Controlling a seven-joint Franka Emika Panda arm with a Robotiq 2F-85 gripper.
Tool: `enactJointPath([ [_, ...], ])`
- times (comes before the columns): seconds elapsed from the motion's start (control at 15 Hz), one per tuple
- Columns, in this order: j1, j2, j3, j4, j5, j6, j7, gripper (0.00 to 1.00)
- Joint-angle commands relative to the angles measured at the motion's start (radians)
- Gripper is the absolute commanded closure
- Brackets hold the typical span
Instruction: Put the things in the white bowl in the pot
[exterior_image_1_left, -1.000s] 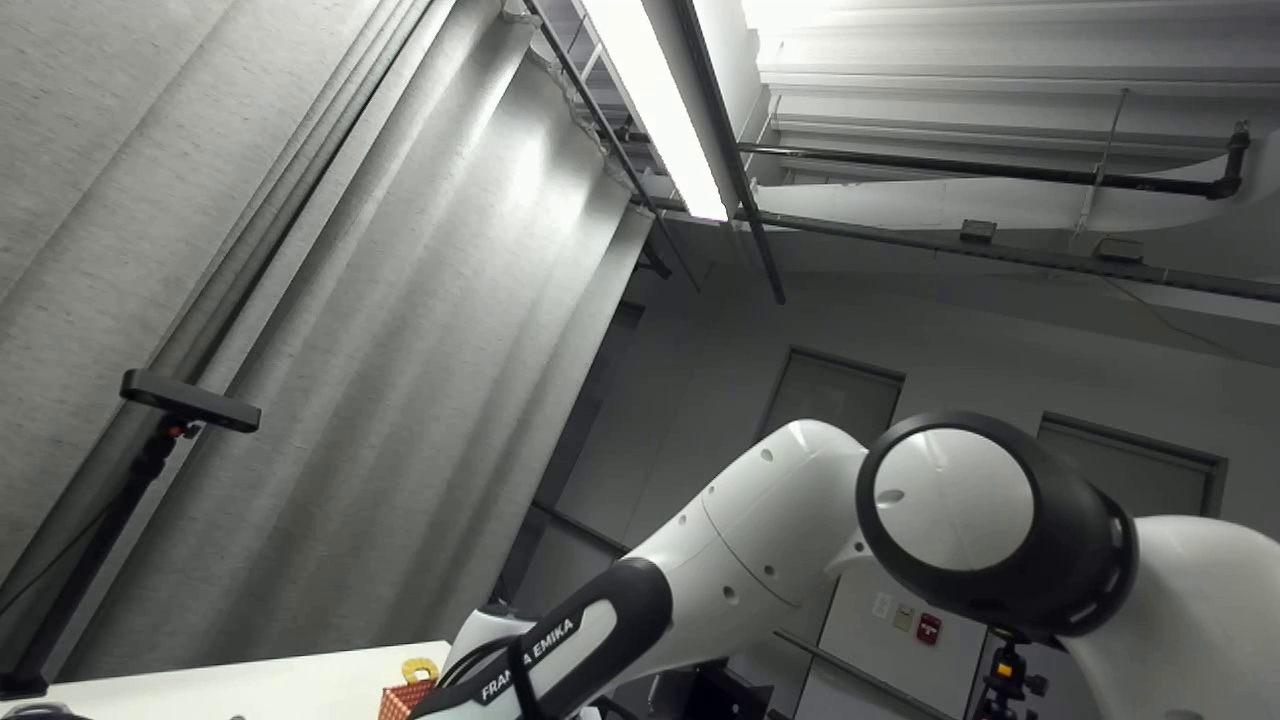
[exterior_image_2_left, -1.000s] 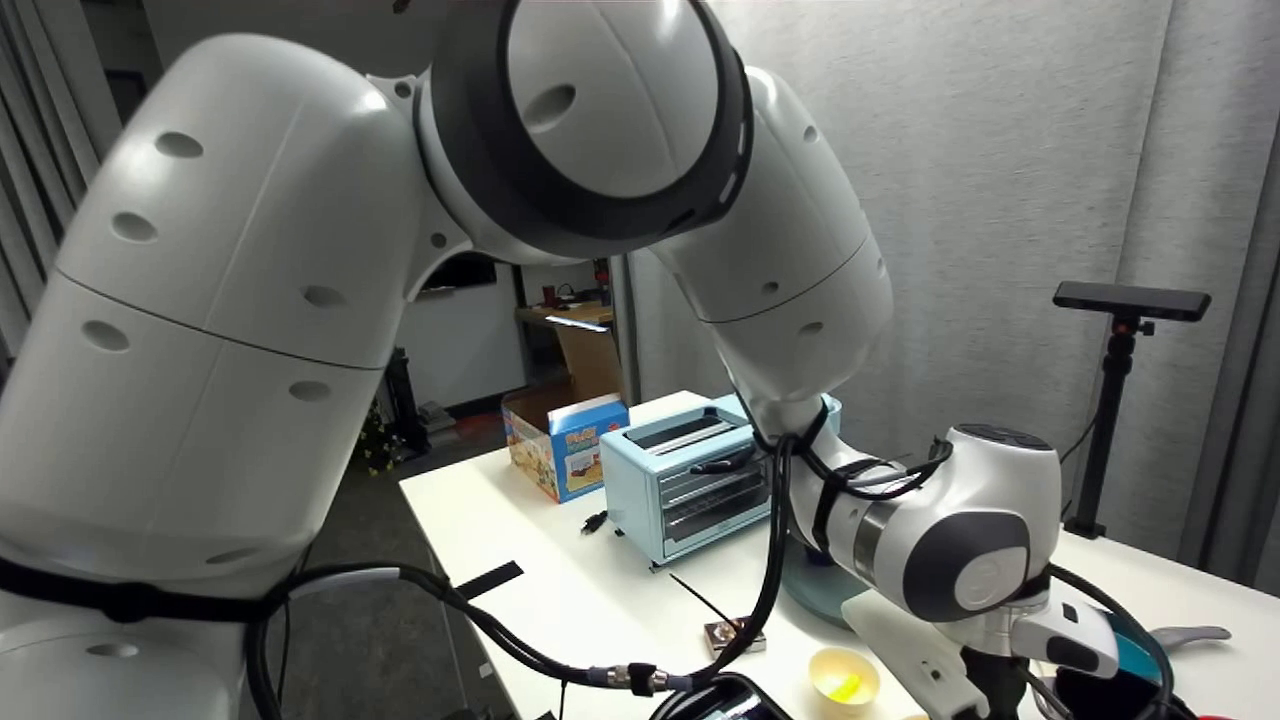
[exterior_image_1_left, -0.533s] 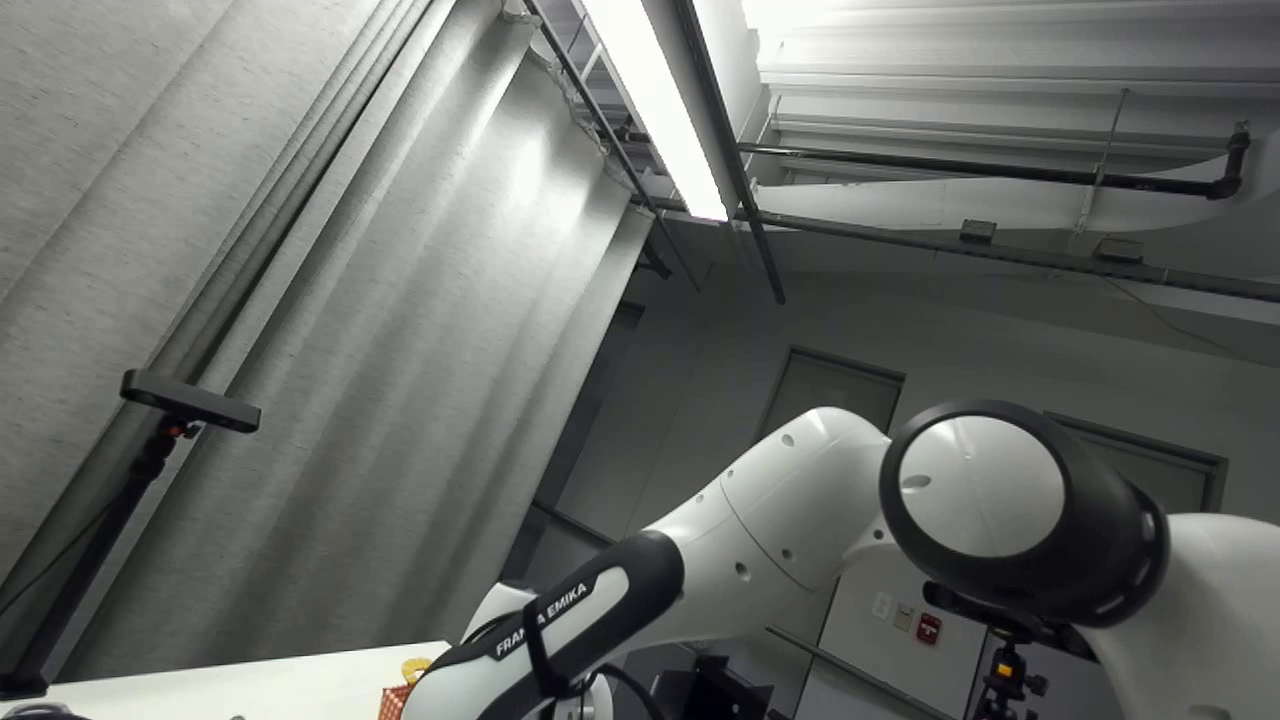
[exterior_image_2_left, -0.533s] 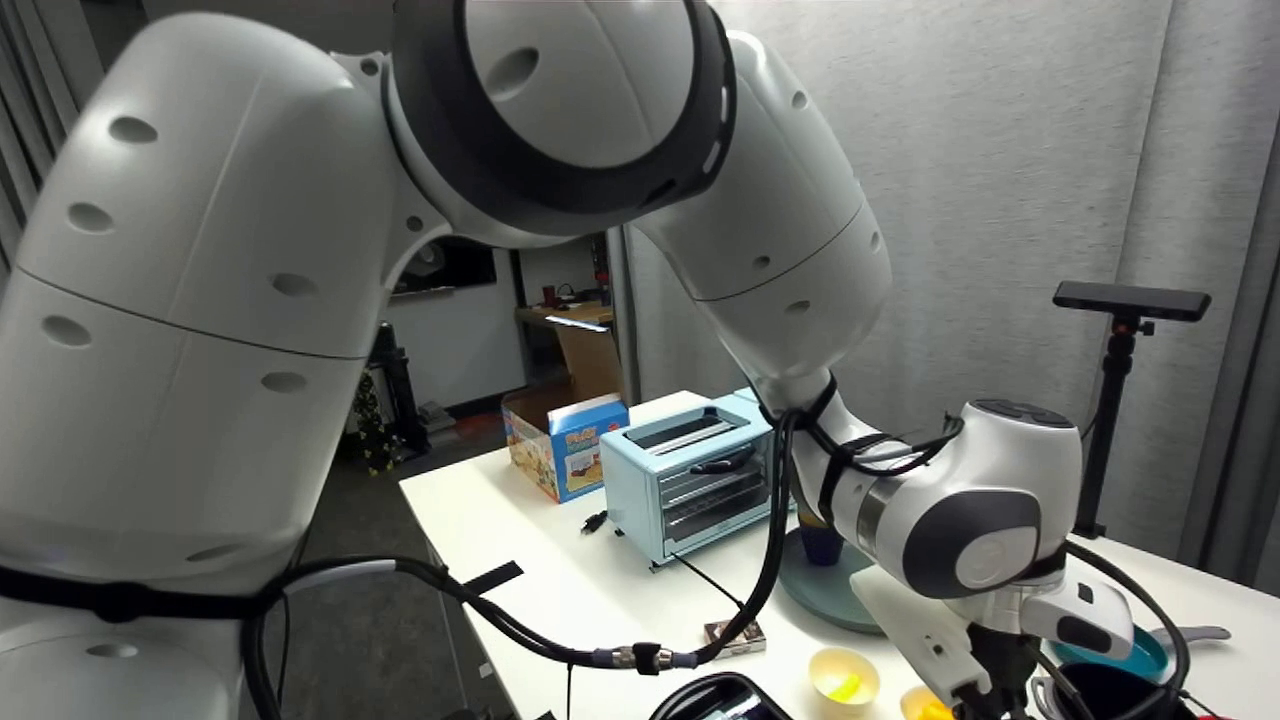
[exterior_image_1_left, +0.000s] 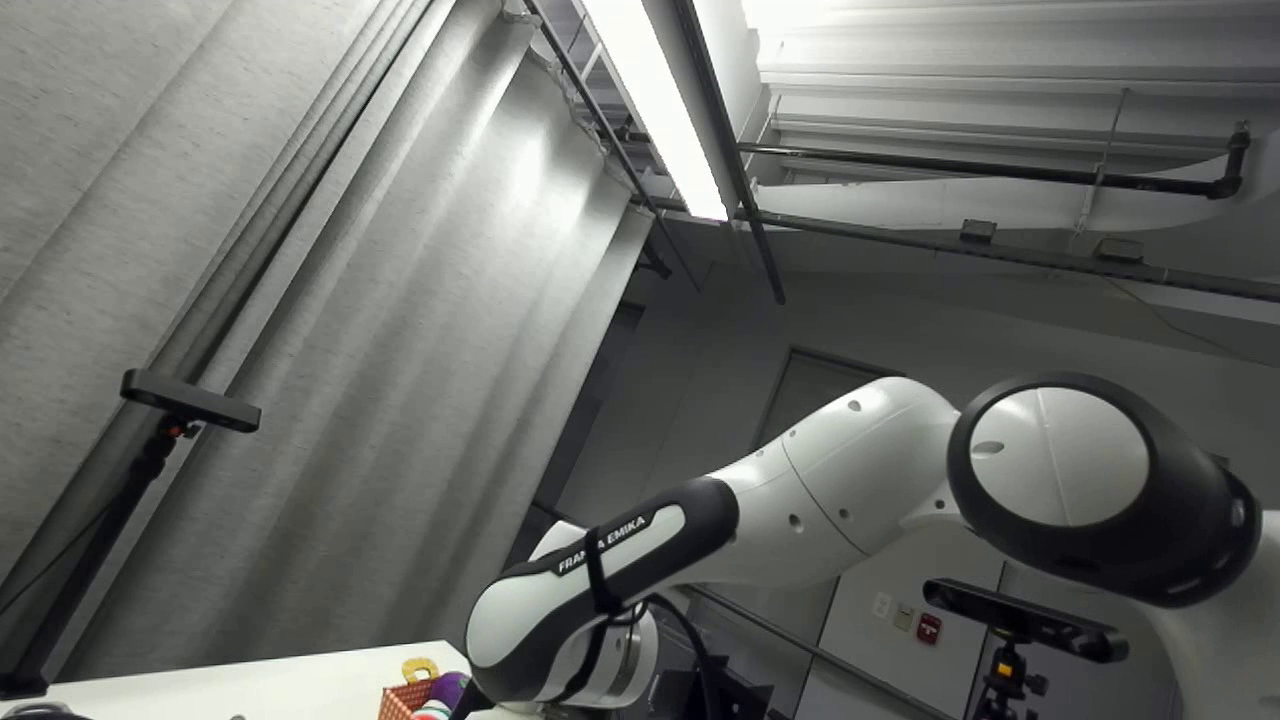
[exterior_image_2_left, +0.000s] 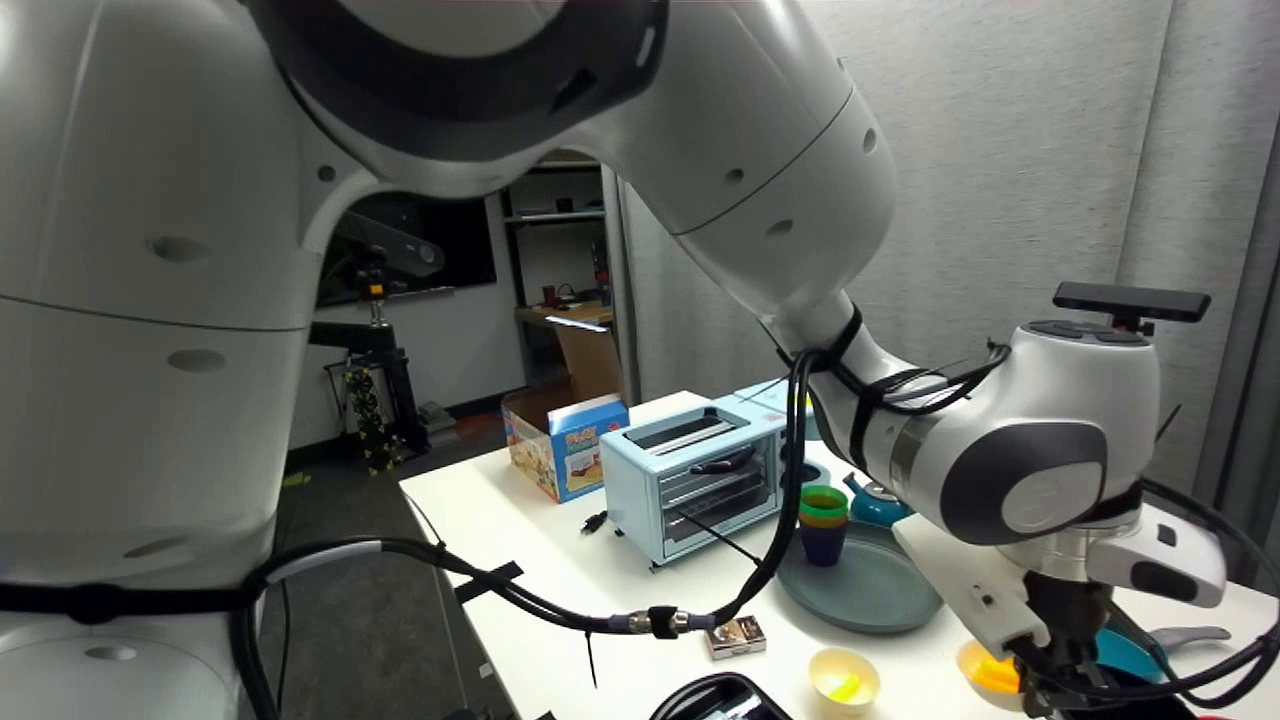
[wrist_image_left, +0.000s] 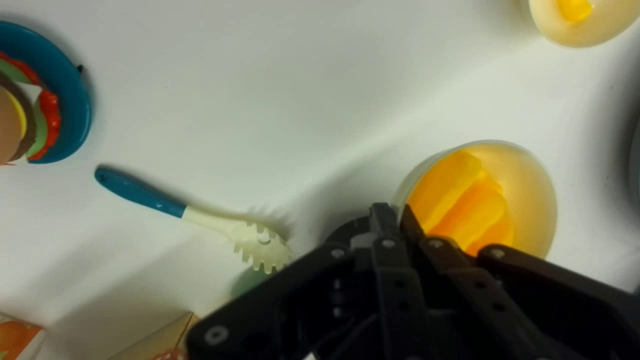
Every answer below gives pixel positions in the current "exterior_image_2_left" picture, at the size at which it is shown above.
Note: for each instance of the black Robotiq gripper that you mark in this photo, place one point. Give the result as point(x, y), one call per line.
point(1068, 616)

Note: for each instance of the yellow toy food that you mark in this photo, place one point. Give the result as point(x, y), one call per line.
point(990, 672)

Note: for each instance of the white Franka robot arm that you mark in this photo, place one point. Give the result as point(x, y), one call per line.
point(161, 266)

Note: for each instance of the grey-blue plate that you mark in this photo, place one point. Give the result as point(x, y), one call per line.
point(862, 600)

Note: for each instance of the small teal kettle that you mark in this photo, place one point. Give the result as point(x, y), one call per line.
point(872, 505)

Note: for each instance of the yellow round lid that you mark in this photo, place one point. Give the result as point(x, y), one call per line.
point(841, 679)

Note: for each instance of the purple cup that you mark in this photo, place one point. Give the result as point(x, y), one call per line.
point(822, 545)

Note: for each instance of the green cup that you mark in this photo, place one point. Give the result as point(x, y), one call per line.
point(822, 503)

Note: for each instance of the small brown card box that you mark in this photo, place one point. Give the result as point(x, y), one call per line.
point(740, 642)

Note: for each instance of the glossy black tray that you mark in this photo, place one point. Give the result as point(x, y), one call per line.
point(722, 701)

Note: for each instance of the light blue box yellow sticker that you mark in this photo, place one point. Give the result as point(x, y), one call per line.
point(762, 396)

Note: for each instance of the light blue toaster oven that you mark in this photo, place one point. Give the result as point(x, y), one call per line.
point(687, 481)

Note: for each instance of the small black plug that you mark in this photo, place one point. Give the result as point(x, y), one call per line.
point(593, 521)

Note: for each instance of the blue and cardboard box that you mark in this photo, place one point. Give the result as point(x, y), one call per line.
point(583, 445)

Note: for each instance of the open cardboard box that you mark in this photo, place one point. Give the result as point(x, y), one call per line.
point(584, 355)

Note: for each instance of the black tape strip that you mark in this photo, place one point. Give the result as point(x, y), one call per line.
point(488, 580)

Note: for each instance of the white shelf unit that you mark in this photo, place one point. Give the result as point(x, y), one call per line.
point(562, 253)

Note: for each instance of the black tripod stand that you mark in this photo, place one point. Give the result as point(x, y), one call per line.
point(381, 347)

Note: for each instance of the white printed camera mount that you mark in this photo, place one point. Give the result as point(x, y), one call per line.
point(975, 584)

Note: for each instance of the black bar camera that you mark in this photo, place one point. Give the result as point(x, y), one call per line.
point(1134, 301)

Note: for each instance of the black wall monitor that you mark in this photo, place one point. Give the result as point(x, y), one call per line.
point(460, 243)

